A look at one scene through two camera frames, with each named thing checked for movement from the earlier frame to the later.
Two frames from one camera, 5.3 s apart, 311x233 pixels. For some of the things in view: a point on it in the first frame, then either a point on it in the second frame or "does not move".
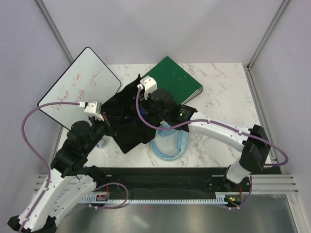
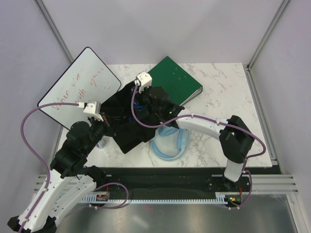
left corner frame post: x=46 y=18 does not move
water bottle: x=143 y=111 → x=139 y=107
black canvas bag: x=120 y=112 does not move
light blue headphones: x=169 y=144 does not move
